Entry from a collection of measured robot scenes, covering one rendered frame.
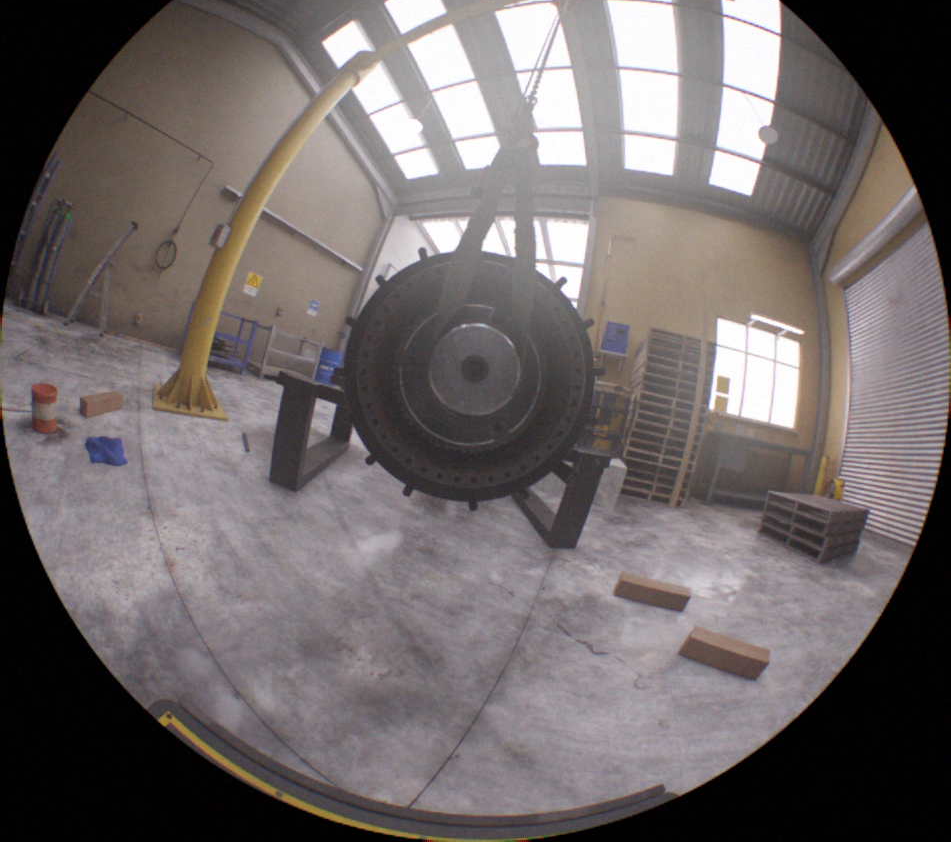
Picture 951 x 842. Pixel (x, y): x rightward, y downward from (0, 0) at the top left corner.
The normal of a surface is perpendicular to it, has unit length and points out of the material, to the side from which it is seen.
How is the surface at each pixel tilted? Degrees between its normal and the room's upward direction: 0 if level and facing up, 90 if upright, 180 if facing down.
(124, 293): 90
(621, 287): 90
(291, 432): 90
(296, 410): 90
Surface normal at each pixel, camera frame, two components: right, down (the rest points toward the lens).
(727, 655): -0.77, -0.25
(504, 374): 0.06, -0.07
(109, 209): 0.89, 0.20
